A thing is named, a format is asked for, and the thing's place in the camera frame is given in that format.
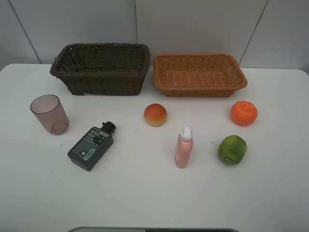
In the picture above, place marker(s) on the red yellow peach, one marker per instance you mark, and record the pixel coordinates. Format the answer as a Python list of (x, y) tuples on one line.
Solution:
[(155, 115)]

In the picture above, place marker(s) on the pink bottle white cap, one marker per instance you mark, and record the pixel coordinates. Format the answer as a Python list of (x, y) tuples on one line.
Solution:
[(184, 147)]

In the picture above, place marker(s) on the green lime fruit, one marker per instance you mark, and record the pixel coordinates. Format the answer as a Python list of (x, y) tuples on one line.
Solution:
[(232, 150)]

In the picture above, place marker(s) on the orange tangerine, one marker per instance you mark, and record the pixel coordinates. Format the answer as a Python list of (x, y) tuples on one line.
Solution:
[(244, 113)]

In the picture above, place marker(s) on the translucent pink plastic cup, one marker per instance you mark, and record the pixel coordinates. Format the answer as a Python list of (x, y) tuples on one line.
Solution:
[(50, 113)]

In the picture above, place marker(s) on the orange wicker basket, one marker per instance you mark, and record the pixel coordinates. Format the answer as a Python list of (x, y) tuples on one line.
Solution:
[(197, 75)]

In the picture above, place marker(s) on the dark green flat bottle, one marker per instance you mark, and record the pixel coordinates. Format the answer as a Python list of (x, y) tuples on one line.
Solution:
[(92, 146)]

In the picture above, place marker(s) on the dark brown wicker basket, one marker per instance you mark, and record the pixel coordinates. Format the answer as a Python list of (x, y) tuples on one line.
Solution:
[(113, 69)]

